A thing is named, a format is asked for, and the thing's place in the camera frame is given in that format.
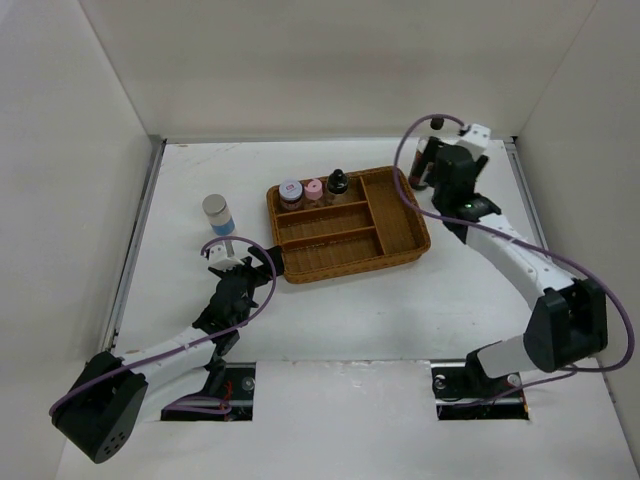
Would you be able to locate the black lid pepper shaker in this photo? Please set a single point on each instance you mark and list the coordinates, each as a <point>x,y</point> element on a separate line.
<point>337,184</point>

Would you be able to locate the sago jar blue label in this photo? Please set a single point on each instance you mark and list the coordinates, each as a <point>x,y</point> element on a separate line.
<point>218,214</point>

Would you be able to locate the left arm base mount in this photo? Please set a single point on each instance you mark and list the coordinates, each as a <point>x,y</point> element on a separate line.
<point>227,395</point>

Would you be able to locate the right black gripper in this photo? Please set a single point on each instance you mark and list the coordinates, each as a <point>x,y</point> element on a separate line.
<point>479,165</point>

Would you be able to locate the tall dark vinegar bottle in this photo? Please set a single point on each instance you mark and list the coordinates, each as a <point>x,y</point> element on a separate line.
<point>419,166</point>

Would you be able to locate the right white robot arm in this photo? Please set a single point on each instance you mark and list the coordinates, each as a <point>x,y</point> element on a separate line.
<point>568,319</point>

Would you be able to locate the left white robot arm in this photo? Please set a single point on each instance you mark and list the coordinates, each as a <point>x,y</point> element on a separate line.
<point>103,406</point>

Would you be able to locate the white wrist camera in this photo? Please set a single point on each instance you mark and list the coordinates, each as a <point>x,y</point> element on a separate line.
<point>220,256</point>
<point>475,139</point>

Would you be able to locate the metal table rail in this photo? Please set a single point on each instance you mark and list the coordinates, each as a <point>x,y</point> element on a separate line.
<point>113,320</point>
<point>533,219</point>

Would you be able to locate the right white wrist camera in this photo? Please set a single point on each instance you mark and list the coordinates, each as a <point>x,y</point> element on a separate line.
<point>475,139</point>

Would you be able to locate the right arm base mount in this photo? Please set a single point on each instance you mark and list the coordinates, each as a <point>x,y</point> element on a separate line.
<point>485,385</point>

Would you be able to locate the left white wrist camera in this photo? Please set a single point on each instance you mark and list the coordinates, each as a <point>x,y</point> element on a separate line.
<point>220,256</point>

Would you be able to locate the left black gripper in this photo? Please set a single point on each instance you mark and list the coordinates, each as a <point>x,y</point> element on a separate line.
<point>246,268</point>

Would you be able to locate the sauce jar white lid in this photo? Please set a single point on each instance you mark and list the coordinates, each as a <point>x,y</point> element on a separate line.
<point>290,195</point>

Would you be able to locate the right metal table rail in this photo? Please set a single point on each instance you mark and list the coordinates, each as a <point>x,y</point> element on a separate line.
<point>533,219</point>

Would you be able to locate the brown wicker divided basket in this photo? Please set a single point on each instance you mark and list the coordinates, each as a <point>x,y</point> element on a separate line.
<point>371,229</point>

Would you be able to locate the pink lid spice shaker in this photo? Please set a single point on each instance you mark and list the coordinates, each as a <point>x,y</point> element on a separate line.
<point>313,193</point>

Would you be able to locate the left metal table rail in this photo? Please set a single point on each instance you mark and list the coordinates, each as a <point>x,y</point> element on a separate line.
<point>113,320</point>

